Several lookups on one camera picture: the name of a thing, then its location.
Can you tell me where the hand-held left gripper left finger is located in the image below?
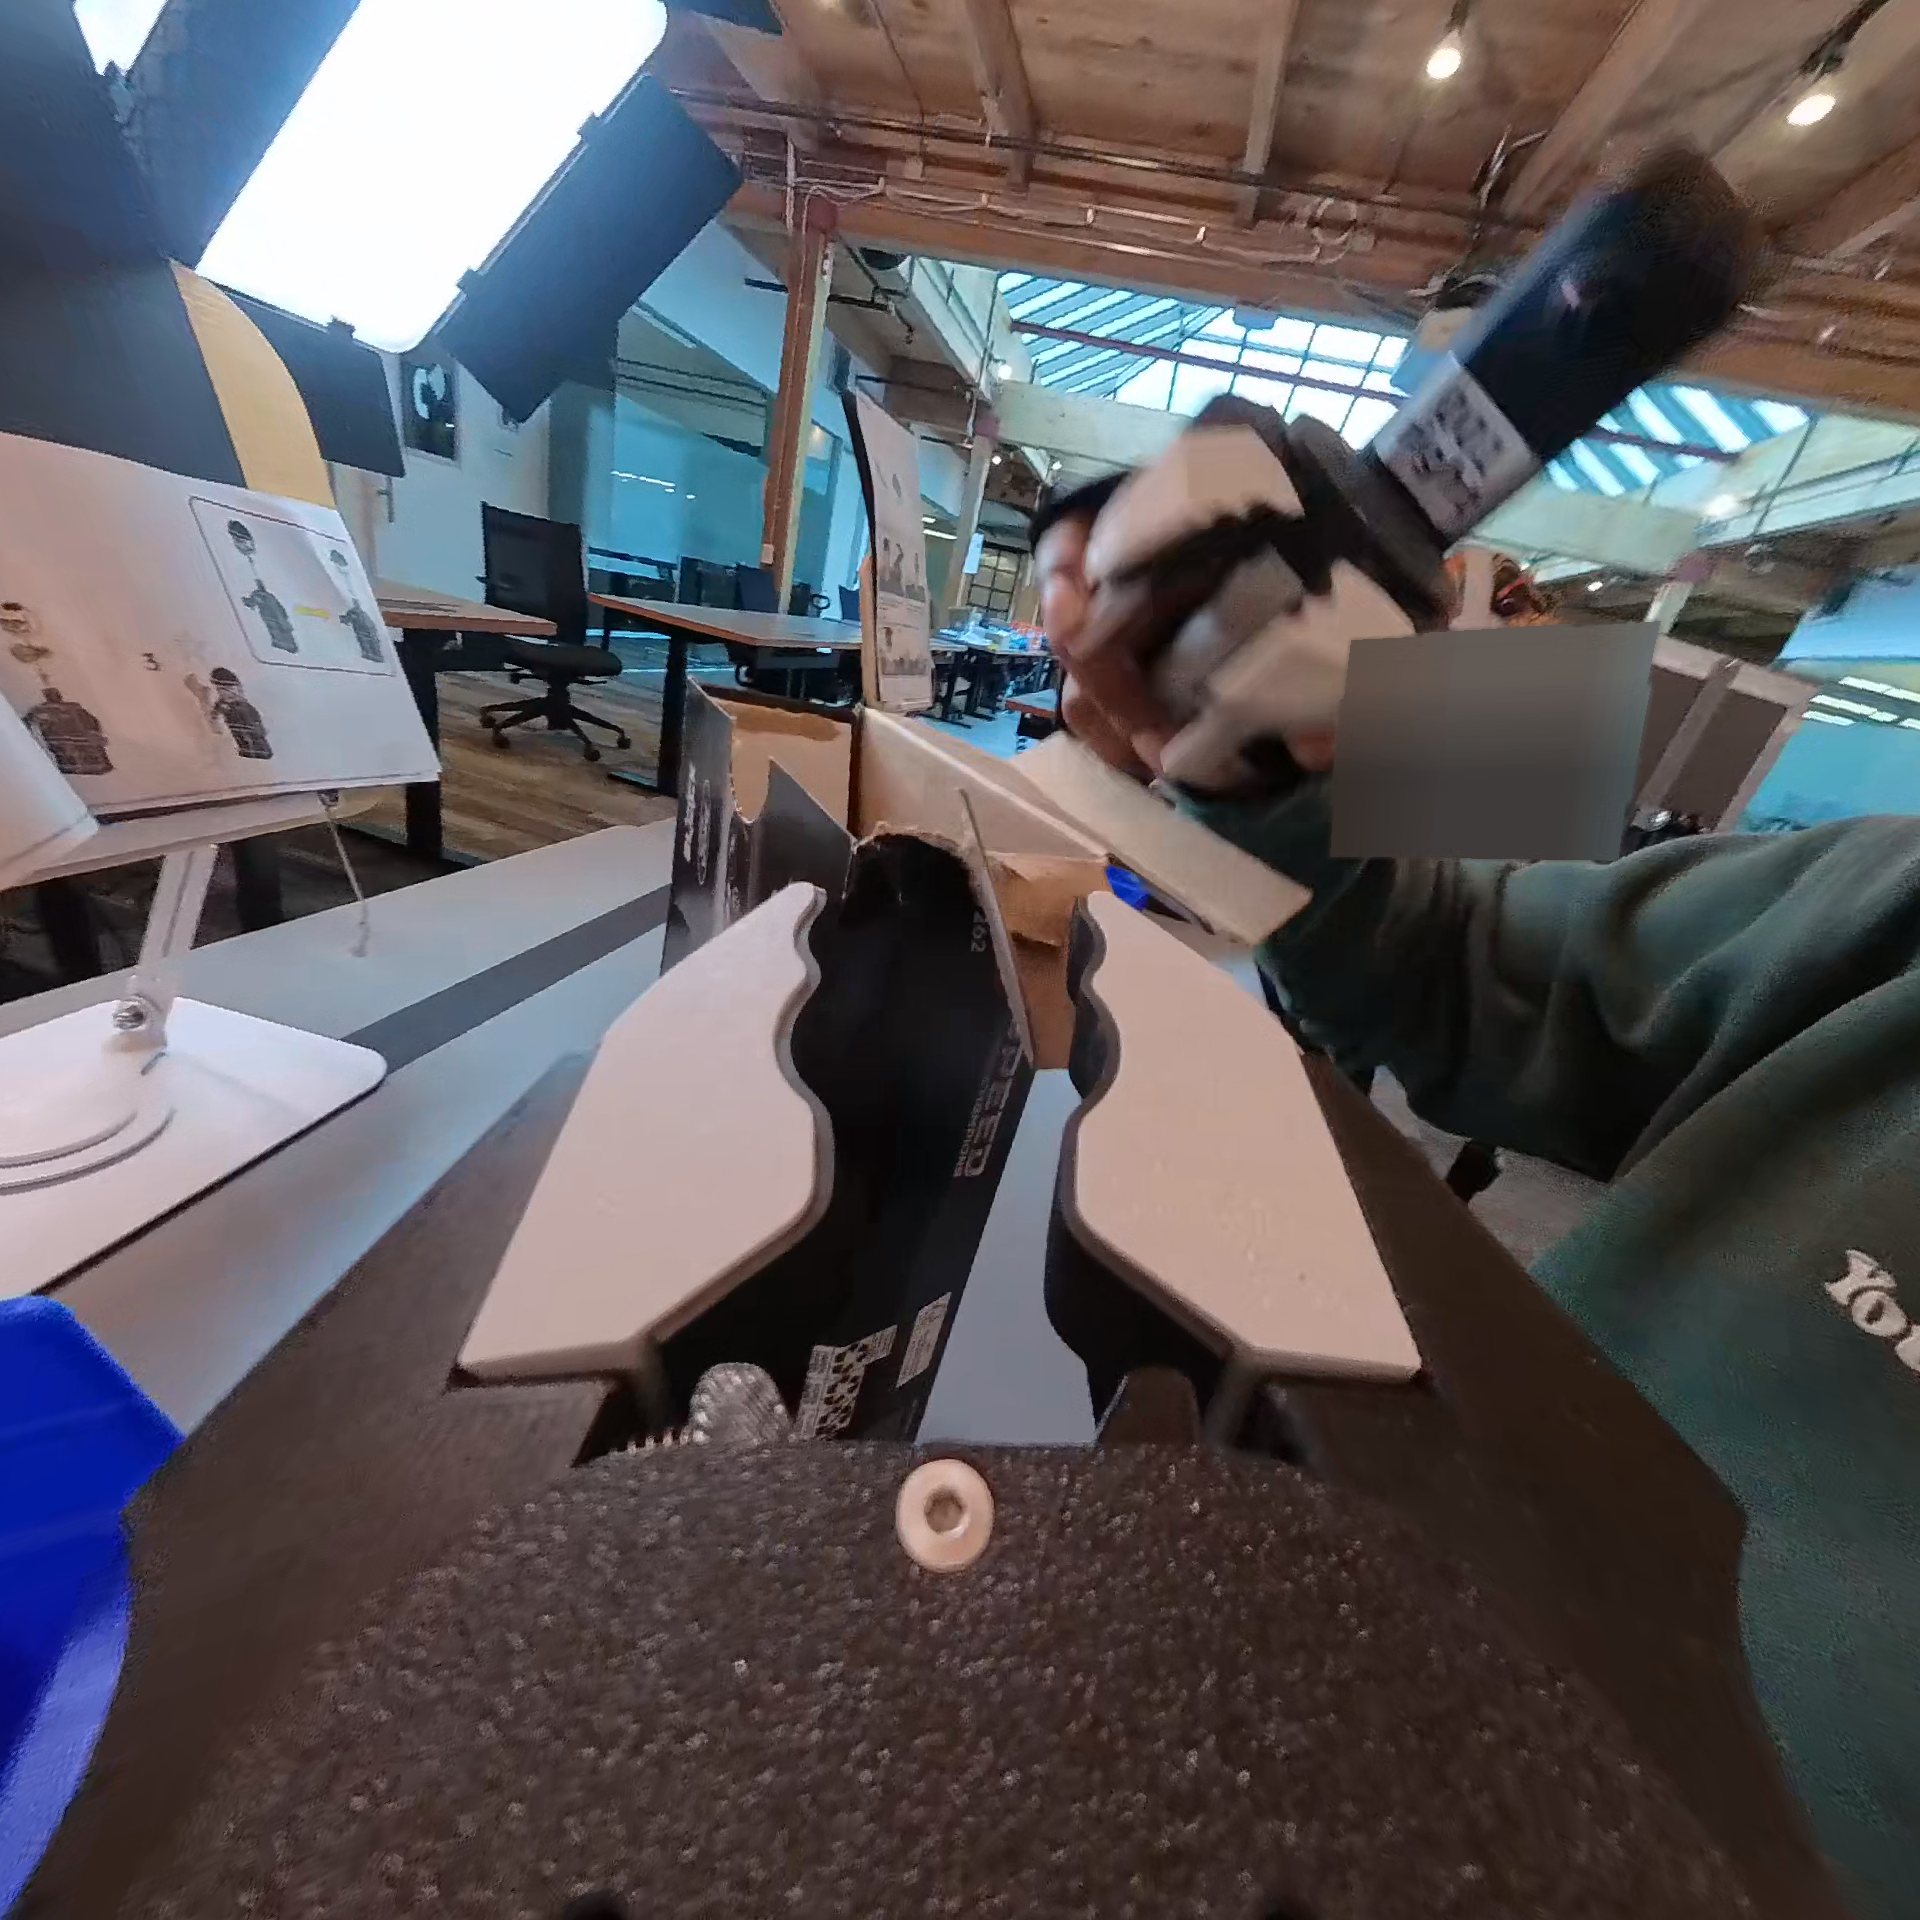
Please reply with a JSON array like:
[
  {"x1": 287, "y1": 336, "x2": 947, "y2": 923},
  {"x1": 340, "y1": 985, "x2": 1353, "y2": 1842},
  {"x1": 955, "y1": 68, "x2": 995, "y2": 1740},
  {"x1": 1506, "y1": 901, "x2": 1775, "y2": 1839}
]
[{"x1": 453, "y1": 880, "x2": 836, "y2": 1385}]

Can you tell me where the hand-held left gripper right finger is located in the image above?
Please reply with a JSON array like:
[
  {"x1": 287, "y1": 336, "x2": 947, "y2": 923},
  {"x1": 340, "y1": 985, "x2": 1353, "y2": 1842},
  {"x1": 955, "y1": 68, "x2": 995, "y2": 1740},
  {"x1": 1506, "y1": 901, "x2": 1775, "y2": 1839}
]
[{"x1": 1045, "y1": 894, "x2": 1426, "y2": 1385}]

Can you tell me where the black lego set box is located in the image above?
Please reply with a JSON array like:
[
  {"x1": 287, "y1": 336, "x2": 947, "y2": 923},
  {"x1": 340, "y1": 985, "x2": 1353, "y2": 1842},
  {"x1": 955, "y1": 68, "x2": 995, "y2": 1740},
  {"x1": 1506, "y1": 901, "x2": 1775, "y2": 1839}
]
[{"x1": 658, "y1": 683, "x2": 1316, "y2": 1444}]

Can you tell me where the blue plastic bin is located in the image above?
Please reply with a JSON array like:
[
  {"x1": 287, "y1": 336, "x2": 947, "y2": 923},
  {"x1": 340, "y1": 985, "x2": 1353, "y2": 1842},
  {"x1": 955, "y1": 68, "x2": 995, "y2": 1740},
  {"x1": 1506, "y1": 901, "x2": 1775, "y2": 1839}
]
[{"x1": 0, "y1": 1296, "x2": 184, "y2": 1869}]

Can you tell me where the person's right forearm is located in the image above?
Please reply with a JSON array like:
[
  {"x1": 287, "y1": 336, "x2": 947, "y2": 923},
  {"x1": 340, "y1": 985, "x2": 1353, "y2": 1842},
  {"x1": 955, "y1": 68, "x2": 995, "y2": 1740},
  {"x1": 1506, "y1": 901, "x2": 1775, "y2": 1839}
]
[{"x1": 1177, "y1": 780, "x2": 1920, "y2": 1186}]

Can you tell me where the person's right hand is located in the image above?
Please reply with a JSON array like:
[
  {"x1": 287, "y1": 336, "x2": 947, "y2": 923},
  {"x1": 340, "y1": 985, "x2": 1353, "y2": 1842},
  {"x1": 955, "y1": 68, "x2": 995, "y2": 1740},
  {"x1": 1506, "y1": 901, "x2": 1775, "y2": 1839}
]
[{"x1": 1039, "y1": 505, "x2": 1194, "y2": 788}]

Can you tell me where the wooden office table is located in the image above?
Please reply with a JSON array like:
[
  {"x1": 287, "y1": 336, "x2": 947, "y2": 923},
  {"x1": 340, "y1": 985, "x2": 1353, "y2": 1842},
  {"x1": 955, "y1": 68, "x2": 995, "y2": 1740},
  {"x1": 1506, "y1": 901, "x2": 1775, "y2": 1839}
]
[
  {"x1": 374, "y1": 582, "x2": 561, "y2": 864},
  {"x1": 590, "y1": 593, "x2": 868, "y2": 797}
]

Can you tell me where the black mesh office chair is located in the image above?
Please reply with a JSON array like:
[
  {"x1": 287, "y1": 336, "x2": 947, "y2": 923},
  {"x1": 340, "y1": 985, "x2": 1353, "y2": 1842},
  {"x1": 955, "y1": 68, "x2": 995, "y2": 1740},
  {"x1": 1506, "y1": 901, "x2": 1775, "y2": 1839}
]
[{"x1": 478, "y1": 504, "x2": 635, "y2": 762}]

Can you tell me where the person's green garment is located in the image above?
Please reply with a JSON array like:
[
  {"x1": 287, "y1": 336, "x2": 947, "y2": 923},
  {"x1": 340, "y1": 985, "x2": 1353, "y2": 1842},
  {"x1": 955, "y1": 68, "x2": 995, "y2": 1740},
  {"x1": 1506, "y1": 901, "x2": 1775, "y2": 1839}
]
[{"x1": 1530, "y1": 1110, "x2": 1920, "y2": 1920}]

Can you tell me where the standing display board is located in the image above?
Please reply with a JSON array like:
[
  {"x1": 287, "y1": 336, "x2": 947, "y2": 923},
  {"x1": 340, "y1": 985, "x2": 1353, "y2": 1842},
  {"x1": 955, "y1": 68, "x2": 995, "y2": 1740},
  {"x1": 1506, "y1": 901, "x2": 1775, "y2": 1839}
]
[{"x1": 842, "y1": 388, "x2": 941, "y2": 716}]

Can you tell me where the open instruction booklet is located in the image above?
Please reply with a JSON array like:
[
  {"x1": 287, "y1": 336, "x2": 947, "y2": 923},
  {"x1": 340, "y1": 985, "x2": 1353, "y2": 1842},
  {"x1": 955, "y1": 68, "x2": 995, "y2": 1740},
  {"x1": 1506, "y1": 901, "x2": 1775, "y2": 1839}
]
[{"x1": 0, "y1": 431, "x2": 443, "y2": 891}]

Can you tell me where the wooden pillar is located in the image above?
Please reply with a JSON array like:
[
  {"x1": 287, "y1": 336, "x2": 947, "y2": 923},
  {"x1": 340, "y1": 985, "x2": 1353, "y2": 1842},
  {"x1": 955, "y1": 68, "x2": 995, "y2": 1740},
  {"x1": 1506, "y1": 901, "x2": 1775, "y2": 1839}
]
[{"x1": 762, "y1": 224, "x2": 836, "y2": 601}]

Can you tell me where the black white marker sign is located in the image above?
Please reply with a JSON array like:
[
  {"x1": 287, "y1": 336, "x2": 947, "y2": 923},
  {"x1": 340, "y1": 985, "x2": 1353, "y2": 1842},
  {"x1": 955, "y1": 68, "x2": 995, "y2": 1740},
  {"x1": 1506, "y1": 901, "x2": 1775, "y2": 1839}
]
[{"x1": 397, "y1": 348, "x2": 462, "y2": 461}]

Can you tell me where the studio light with black flaps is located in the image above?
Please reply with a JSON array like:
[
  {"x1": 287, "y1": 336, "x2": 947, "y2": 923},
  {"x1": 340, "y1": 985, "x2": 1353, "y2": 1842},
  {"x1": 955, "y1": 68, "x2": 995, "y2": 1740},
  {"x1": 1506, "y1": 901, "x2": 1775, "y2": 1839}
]
[{"x1": 73, "y1": 0, "x2": 748, "y2": 480}]

